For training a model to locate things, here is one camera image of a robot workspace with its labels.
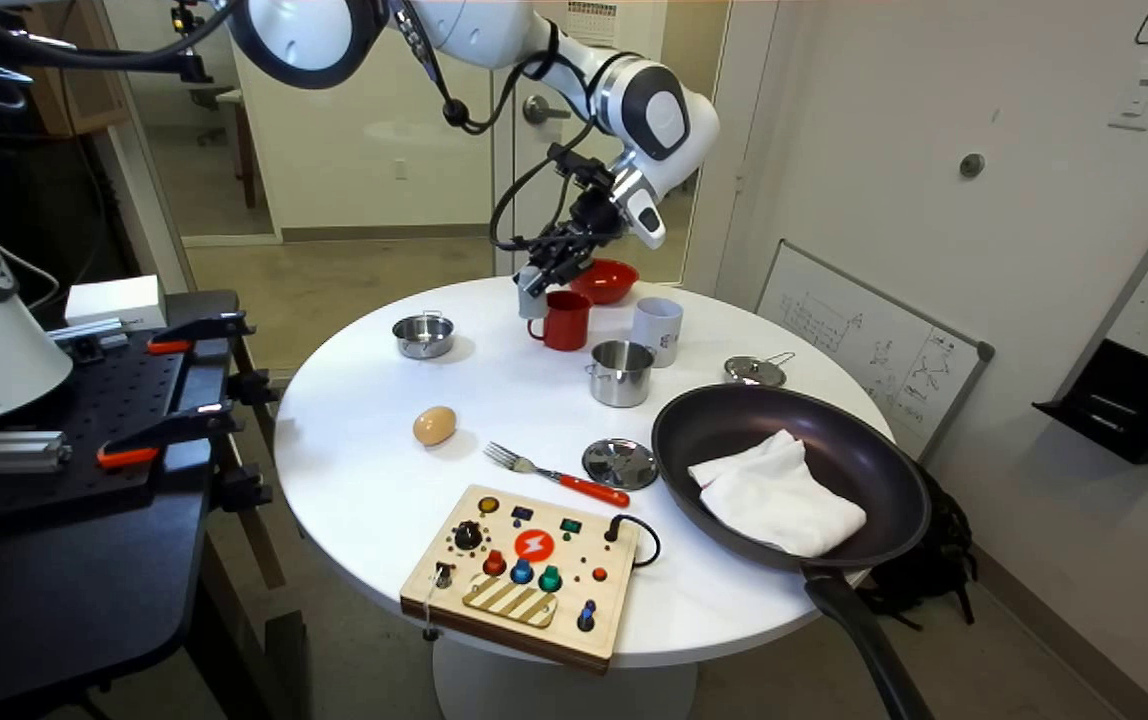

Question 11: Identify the red handled fork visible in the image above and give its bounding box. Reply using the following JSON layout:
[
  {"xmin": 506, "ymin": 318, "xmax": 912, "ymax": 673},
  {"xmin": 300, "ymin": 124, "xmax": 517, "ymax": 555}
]
[{"xmin": 484, "ymin": 440, "xmax": 632, "ymax": 508}]

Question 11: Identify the red enamel mug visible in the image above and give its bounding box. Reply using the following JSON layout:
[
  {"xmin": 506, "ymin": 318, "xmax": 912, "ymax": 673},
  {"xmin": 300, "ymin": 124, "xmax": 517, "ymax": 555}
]
[{"xmin": 527, "ymin": 293, "xmax": 591, "ymax": 352}]

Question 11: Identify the brown egg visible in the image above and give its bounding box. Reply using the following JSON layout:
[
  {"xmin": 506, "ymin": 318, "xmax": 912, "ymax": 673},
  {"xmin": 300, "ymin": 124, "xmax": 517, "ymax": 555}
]
[{"xmin": 413, "ymin": 404, "xmax": 456, "ymax": 449}]

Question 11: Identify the black wall tray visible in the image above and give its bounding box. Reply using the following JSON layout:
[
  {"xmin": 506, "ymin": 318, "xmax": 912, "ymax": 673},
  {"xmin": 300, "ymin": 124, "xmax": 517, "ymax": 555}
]
[{"xmin": 1040, "ymin": 342, "xmax": 1148, "ymax": 463}]

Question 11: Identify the wooden button board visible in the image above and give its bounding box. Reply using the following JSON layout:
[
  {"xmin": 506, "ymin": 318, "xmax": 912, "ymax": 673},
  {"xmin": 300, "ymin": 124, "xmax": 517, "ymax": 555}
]
[{"xmin": 400, "ymin": 483, "xmax": 660, "ymax": 673}]

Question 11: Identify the white cloth in pan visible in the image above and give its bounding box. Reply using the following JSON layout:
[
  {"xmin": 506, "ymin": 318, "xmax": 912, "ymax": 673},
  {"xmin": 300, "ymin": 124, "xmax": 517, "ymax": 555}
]
[{"xmin": 689, "ymin": 432, "xmax": 867, "ymax": 562}]

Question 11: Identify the leaning whiteboard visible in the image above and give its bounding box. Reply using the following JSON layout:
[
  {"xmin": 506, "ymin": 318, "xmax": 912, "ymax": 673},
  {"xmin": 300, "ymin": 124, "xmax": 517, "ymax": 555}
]
[{"xmin": 757, "ymin": 239, "xmax": 992, "ymax": 460}]

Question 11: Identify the red bowl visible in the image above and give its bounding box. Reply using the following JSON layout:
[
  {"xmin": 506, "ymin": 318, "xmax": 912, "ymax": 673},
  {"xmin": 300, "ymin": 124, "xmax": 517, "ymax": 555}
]
[{"xmin": 573, "ymin": 262, "xmax": 635, "ymax": 306}]

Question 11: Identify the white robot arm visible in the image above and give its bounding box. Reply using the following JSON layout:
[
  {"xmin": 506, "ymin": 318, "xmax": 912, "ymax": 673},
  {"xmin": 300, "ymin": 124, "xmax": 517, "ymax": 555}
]
[{"xmin": 232, "ymin": 0, "xmax": 718, "ymax": 296}]

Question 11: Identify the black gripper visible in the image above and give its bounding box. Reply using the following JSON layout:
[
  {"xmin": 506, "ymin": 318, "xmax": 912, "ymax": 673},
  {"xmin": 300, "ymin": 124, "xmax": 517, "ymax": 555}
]
[{"xmin": 517, "ymin": 189, "xmax": 624, "ymax": 296}]

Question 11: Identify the black frying pan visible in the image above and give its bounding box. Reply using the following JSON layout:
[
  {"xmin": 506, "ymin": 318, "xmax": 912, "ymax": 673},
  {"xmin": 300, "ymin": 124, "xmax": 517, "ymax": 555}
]
[{"xmin": 651, "ymin": 386, "xmax": 932, "ymax": 720}]

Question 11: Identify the near silver pot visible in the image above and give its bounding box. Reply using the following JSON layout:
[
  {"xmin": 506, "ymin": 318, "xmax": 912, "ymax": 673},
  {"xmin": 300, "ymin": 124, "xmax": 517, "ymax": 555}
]
[{"xmin": 392, "ymin": 313, "xmax": 456, "ymax": 359}]

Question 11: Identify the lower orange handled clamp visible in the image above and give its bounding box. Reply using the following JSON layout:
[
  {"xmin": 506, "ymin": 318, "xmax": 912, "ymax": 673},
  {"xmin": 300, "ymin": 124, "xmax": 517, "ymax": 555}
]
[{"xmin": 95, "ymin": 400, "xmax": 240, "ymax": 471}]

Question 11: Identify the far silver pot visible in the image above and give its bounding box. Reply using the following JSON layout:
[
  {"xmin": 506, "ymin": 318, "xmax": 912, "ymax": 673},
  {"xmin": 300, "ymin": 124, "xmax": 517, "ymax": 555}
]
[{"xmin": 588, "ymin": 342, "xmax": 651, "ymax": 407}]

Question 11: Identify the silver pot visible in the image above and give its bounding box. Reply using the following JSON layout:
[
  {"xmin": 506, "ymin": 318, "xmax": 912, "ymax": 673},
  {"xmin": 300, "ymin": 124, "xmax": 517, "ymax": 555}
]
[
  {"xmin": 588, "ymin": 342, "xmax": 651, "ymax": 407},
  {"xmin": 392, "ymin": 313, "xmax": 456, "ymax": 359}
]

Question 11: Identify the small metal strainer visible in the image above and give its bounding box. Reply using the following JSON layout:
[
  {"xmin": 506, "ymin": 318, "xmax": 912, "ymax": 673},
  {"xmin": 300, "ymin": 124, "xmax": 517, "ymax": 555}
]
[{"xmin": 724, "ymin": 352, "xmax": 790, "ymax": 390}]

